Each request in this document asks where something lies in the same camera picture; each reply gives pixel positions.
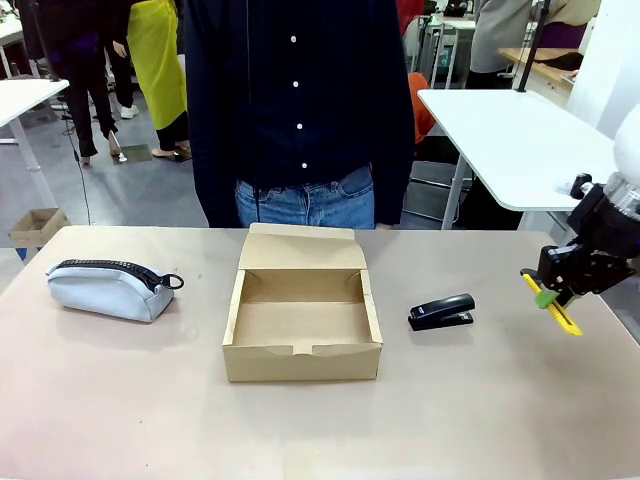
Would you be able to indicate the grey zipper pencil pouch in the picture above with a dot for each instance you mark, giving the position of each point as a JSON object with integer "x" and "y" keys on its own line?
{"x": 105, "y": 295}

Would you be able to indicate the person in beige and purple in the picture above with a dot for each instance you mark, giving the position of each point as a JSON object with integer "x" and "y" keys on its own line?
{"x": 565, "y": 20}

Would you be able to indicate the person in yellow apron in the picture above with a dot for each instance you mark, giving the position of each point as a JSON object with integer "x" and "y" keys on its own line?
{"x": 157, "y": 70}

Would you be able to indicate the person in grey sweater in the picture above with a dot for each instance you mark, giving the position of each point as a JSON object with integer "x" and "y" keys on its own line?
{"x": 500, "y": 45}

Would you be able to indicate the black stapler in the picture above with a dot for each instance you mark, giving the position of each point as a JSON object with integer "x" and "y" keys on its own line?
{"x": 442, "y": 309}

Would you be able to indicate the person's left hand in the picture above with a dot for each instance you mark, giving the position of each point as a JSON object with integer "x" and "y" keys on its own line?
{"x": 387, "y": 227}

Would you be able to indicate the person in navy shirt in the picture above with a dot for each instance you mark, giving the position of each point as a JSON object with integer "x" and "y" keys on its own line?
{"x": 300, "y": 100}

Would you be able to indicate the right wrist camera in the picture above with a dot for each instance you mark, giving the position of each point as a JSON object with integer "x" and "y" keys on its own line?
{"x": 582, "y": 186}

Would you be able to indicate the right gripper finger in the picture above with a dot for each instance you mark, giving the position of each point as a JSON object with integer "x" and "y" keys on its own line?
{"x": 555, "y": 265}
{"x": 570, "y": 298}

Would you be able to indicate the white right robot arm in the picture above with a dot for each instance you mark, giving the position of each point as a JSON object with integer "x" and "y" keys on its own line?
{"x": 627, "y": 150}

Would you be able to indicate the open brown cardboard box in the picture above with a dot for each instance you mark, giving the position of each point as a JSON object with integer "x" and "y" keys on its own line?
{"x": 300, "y": 365}

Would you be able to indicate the person in black and purple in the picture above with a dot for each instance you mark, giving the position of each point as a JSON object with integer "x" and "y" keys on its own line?
{"x": 82, "y": 75}

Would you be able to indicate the background desk with equipment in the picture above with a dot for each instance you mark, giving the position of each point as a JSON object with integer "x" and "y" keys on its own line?
{"x": 445, "y": 50}

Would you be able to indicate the black pole with round foot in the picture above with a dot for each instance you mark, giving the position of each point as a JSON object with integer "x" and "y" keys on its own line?
{"x": 531, "y": 45}

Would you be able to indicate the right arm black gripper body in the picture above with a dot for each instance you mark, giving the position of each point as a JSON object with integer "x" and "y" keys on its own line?
{"x": 600, "y": 250}

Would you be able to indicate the wooden table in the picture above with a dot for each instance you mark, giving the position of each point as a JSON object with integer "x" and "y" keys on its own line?
{"x": 540, "y": 62}

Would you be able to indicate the white table with black pole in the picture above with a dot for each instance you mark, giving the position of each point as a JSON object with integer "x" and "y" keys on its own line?
{"x": 515, "y": 145}

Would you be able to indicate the dark floor plate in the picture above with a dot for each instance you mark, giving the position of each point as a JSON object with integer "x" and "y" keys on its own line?
{"x": 136, "y": 153}

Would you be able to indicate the white table with grey leg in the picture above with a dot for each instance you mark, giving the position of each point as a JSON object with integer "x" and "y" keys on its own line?
{"x": 25, "y": 97}

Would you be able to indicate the orange chair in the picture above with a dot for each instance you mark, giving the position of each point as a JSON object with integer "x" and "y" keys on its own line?
{"x": 420, "y": 110}

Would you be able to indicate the yellow utility knife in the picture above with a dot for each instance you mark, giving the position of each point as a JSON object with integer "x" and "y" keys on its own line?
{"x": 567, "y": 320}

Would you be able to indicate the small cardboard box on floor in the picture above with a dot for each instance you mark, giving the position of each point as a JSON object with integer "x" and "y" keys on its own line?
{"x": 37, "y": 225}

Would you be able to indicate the white panel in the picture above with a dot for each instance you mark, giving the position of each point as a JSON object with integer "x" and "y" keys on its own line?
{"x": 605, "y": 65}

